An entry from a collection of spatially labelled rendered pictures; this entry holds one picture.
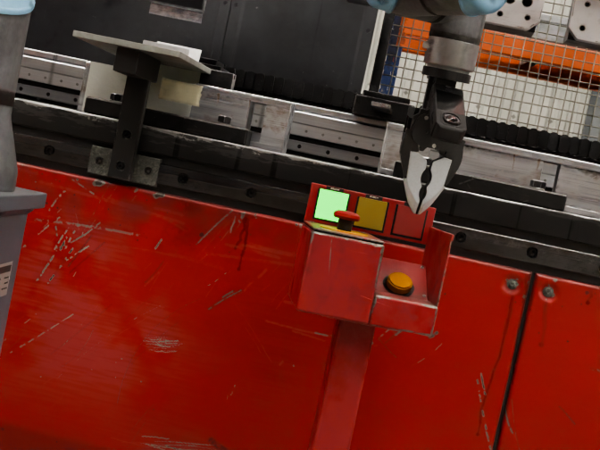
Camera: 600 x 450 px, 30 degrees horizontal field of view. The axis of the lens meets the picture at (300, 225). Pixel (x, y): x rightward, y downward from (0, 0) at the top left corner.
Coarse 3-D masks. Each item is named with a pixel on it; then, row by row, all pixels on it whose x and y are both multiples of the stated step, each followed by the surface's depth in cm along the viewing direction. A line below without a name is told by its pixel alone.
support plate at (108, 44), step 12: (84, 36) 180; (96, 36) 180; (108, 48) 192; (132, 48) 180; (144, 48) 179; (156, 48) 179; (168, 60) 190; (180, 60) 184; (192, 60) 188; (204, 72) 203
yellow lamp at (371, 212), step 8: (360, 200) 173; (368, 200) 173; (376, 200) 173; (360, 208) 173; (368, 208) 173; (376, 208) 173; (384, 208) 173; (360, 216) 173; (368, 216) 173; (376, 216) 173; (384, 216) 173; (360, 224) 173; (368, 224) 173; (376, 224) 173
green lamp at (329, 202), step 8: (320, 192) 172; (328, 192) 172; (336, 192) 172; (320, 200) 172; (328, 200) 172; (336, 200) 172; (344, 200) 172; (320, 208) 172; (328, 208) 172; (336, 208) 172; (344, 208) 173; (320, 216) 172; (328, 216) 172
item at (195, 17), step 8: (152, 0) 206; (160, 0) 206; (168, 0) 206; (176, 0) 206; (184, 0) 206; (192, 0) 205; (200, 0) 205; (152, 8) 207; (160, 8) 207; (168, 8) 207; (176, 8) 207; (184, 8) 206; (192, 8) 205; (200, 8) 205; (168, 16) 207; (176, 16) 207; (184, 16) 207; (192, 16) 206; (200, 16) 206
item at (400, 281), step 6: (390, 276) 166; (396, 276) 166; (402, 276) 166; (390, 282) 165; (396, 282) 165; (402, 282) 165; (408, 282) 165; (390, 288) 165; (396, 288) 164; (402, 288) 164; (408, 288) 165
